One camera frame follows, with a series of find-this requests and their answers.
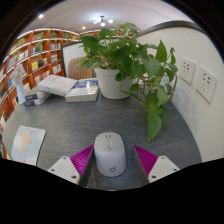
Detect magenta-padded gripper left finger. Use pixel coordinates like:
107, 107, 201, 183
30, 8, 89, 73
47, 144, 96, 188

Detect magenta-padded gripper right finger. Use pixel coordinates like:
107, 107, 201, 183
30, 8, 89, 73
132, 144, 181, 188

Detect light grey computer mouse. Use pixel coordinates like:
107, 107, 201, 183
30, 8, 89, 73
93, 131, 127, 178

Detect pastel printed mouse pad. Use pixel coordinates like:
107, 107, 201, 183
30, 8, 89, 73
10, 125, 47, 167

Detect white desk partition panel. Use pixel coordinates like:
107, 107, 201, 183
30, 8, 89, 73
60, 20, 224, 164

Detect blue and white book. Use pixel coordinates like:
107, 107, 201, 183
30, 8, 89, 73
64, 77, 100, 103

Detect dark hardcover book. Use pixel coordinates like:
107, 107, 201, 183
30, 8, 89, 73
23, 94, 52, 107
23, 89, 48, 102

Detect thick white book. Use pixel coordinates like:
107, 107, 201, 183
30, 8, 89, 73
37, 74, 78, 98

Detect green plant in white pot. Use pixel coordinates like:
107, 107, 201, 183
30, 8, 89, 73
77, 22, 179, 144

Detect tan upholstered chair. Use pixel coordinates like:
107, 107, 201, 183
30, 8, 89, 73
67, 56, 96, 81

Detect orange wooden bookshelf unit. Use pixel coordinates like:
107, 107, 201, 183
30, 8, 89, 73
0, 27, 101, 158

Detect ceiling chandelier lamp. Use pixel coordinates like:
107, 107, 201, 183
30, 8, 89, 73
92, 15, 115, 28

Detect recessed ceiling lights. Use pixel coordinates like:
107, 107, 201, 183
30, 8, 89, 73
37, 13, 87, 31

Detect white wall socket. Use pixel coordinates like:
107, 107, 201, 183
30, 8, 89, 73
179, 57, 197, 85
195, 65, 218, 104

